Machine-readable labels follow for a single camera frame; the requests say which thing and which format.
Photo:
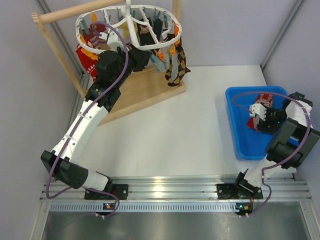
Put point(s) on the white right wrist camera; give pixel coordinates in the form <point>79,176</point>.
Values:
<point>258,109</point>

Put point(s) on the aluminium mounting rail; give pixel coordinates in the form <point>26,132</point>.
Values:
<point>177,194</point>

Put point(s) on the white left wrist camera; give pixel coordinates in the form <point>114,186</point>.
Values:
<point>112,40</point>

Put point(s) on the red reindeer sock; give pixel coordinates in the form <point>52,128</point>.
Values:
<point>258,117</point>

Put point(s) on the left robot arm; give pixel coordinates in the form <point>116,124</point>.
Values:
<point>63,161</point>

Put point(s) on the red patterned sock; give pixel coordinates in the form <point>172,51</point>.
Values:
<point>88,61</point>

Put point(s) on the grey blue sock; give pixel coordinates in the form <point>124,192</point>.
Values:
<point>161,66</point>

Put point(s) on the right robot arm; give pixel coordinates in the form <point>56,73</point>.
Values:
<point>293,138</point>

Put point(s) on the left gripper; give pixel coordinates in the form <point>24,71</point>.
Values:
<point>140,57</point>

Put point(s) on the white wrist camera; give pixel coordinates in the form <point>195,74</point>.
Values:
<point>258,109</point>
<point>112,40</point>

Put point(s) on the wooden hanger rack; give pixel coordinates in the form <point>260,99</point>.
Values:
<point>141,90</point>

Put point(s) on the blue plastic bin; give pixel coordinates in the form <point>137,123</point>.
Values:
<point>249,143</point>

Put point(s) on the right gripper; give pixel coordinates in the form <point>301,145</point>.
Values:
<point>264,125</point>

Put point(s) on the brown argyle sock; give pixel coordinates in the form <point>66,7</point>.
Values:
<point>177,67</point>

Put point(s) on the white oval clip hanger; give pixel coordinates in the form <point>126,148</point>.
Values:
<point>108,19</point>

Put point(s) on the dark navy santa sock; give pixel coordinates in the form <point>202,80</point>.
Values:
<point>144,34</point>

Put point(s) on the mustard yellow sock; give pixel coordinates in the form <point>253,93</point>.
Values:
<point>124,30</point>

